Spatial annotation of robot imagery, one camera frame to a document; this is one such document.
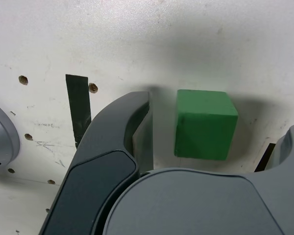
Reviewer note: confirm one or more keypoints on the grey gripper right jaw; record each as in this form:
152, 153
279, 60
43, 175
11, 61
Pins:
198, 205

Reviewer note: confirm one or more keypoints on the green cube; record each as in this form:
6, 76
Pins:
205, 124

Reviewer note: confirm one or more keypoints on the black tape strip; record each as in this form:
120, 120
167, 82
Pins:
79, 107

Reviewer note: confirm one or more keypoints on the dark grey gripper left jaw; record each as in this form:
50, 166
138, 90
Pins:
100, 176

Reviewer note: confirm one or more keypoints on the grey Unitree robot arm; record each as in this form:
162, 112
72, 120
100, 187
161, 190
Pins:
2, 137

